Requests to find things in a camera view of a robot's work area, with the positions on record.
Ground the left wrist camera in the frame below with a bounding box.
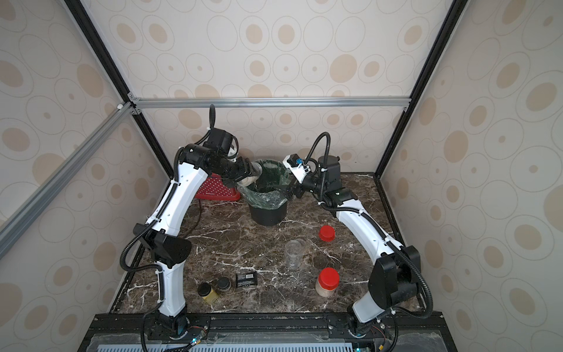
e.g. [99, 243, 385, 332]
[203, 128, 239, 160]

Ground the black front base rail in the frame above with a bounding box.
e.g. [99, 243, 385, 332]
[79, 312, 457, 351]

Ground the black frame post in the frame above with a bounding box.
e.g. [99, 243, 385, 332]
[64, 0, 173, 177]
[374, 0, 469, 180]

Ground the small black box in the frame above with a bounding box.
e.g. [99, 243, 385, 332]
[236, 271, 258, 288]

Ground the small red jar lid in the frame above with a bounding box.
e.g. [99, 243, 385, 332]
[318, 225, 336, 242]

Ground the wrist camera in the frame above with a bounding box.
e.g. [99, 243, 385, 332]
[282, 153, 343, 190]
[203, 128, 239, 160]

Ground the red-lid oatmeal jar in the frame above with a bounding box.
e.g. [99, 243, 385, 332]
[239, 162, 262, 187]
[315, 268, 340, 297]

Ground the left diagonal aluminium rail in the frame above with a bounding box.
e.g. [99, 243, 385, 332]
[1, 102, 133, 257]

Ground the left black frame post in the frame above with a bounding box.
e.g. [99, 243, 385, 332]
[64, 0, 173, 177]

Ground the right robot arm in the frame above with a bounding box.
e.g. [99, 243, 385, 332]
[286, 175, 434, 337]

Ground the yellow spice jar black lid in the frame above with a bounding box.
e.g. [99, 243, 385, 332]
[197, 282, 218, 305]

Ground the red toaster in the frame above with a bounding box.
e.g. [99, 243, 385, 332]
[195, 174, 241, 202]

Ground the black toaster power cable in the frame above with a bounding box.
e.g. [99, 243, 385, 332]
[182, 199, 203, 238]

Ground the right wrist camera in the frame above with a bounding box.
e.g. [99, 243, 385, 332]
[282, 153, 343, 190]

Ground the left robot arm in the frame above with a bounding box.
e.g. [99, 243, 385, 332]
[120, 144, 262, 338]

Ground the black trash bin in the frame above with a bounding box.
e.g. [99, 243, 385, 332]
[249, 202, 287, 227]

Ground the horizontal aluminium rail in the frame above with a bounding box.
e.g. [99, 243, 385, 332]
[121, 95, 411, 110]

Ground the right black frame post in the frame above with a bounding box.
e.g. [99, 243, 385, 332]
[374, 0, 469, 180]

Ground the clear oatmeal jar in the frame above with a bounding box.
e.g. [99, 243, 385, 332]
[284, 238, 306, 271]

